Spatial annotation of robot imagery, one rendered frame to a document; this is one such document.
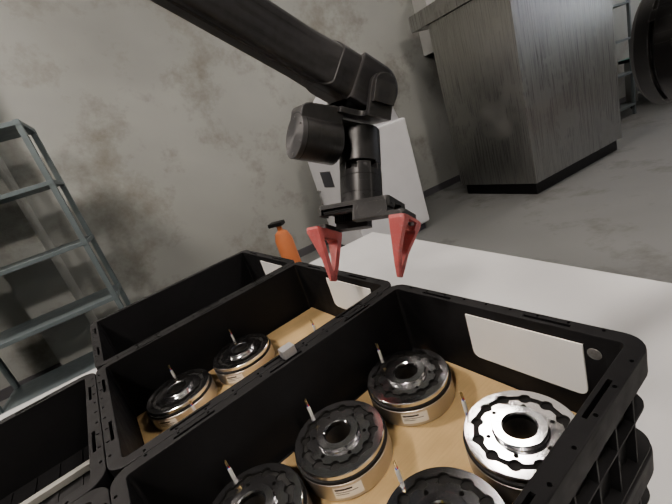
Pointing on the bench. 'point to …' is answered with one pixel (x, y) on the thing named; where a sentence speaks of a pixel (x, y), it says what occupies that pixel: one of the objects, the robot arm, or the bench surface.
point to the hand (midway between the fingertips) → (364, 273)
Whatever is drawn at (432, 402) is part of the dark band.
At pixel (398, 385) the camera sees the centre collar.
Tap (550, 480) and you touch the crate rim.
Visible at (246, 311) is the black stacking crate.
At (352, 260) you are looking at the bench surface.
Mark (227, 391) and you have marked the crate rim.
